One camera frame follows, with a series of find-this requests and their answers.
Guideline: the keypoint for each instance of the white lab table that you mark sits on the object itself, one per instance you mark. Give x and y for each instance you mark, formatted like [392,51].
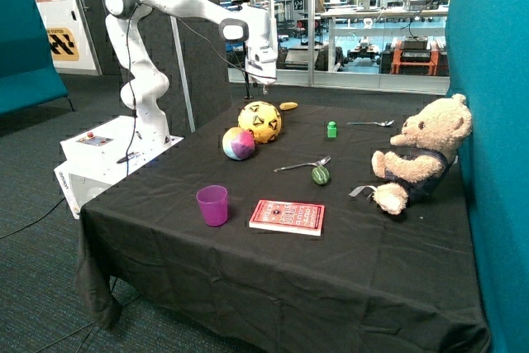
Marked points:
[356,39]

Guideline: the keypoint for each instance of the teal partition panel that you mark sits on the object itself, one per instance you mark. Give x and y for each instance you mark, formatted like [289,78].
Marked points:
[488,62]

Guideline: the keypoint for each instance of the silver fork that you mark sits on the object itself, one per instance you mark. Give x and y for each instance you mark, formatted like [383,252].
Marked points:
[320,162]

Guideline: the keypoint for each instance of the beige teddy bear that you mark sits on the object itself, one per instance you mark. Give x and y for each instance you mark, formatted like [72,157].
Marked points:
[433,136]

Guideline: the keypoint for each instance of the yellow black sign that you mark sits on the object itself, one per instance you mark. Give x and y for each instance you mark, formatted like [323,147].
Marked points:
[62,44]

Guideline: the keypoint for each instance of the green toy pepper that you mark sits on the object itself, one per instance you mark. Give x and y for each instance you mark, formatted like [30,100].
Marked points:
[320,175]

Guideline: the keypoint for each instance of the red book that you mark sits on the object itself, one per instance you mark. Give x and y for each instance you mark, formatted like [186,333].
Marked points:
[289,217]

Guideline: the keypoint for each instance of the purple plastic cup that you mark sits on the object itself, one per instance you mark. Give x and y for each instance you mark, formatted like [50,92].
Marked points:
[213,204]

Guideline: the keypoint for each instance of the green toy block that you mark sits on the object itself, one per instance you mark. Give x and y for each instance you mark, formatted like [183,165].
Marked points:
[331,130]

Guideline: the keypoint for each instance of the yellow black soccer ball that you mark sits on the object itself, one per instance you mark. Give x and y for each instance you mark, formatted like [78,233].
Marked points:
[262,120]

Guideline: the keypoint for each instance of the silver spoon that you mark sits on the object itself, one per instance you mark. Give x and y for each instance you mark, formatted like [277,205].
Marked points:
[382,124]

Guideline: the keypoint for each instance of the multicolour soft ball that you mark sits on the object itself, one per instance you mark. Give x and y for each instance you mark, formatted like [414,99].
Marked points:
[238,144]

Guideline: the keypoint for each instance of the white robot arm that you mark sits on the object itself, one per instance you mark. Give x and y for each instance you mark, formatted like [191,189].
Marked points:
[250,25]

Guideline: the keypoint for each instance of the orange black cart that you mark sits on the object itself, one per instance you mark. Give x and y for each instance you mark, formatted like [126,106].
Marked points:
[415,55]

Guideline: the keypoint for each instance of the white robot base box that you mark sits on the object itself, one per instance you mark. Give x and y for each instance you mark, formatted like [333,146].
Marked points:
[101,157]

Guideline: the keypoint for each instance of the black tablecloth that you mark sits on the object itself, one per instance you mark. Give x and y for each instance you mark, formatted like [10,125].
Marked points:
[368,283]

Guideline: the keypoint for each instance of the teal sofa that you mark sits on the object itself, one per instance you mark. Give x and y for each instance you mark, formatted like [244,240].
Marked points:
[28,75]

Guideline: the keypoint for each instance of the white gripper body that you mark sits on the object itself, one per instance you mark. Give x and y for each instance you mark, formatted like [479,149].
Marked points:
[260,63]

